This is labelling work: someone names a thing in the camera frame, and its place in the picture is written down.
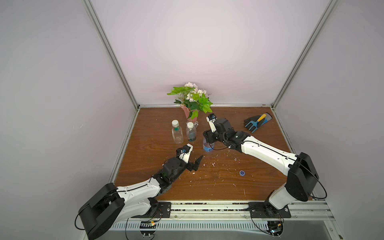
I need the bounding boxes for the blue label water bottle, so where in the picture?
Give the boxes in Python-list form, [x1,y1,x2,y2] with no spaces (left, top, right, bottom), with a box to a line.
[203,138,215,152]

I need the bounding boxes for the teal print clear bottle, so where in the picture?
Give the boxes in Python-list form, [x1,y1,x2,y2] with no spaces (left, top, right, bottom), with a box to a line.
[186,125,197,142]

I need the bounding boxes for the green label clear bottle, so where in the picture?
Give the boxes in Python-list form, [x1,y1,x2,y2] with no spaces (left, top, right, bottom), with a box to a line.
[172,123,184,144]

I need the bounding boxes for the white bottle cap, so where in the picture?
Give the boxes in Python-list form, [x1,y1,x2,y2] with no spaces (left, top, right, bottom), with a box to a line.
[187,122,194,129]
[172,120,179,128]

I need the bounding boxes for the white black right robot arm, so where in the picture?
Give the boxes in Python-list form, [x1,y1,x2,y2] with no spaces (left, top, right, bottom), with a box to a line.
[203,114,319,212]

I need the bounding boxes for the pink vase with flowers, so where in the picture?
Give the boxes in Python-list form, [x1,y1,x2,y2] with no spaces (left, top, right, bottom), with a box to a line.
[167,82,213,128]

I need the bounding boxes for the blue yellow garden hand rake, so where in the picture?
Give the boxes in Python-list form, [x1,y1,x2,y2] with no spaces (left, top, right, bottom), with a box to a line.
[244,114,267,133]

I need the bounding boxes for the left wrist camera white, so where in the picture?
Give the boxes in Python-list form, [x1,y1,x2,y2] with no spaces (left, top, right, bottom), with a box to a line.
[176,144,194,164]

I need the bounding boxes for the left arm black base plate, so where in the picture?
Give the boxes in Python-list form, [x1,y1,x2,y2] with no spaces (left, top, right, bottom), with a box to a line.
[133,202,172,219]

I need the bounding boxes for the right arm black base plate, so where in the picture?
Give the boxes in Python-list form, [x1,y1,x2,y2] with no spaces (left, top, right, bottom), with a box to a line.
[245,202,292,219]

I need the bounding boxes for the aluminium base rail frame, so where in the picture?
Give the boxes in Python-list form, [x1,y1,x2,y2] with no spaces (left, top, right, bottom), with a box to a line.
[108,200,344,240]

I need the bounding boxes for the aluminium corner frame post right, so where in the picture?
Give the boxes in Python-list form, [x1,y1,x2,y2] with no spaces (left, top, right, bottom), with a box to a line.
[271,0,339,111]

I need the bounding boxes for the aluminium corner frame post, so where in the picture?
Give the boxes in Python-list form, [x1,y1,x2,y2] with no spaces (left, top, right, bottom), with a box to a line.
[82,0,140,111]
[271,0,339,111]

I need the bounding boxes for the aluminium corner frame post left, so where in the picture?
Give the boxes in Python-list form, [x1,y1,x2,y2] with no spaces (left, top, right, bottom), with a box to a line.
[82,0,140,111]

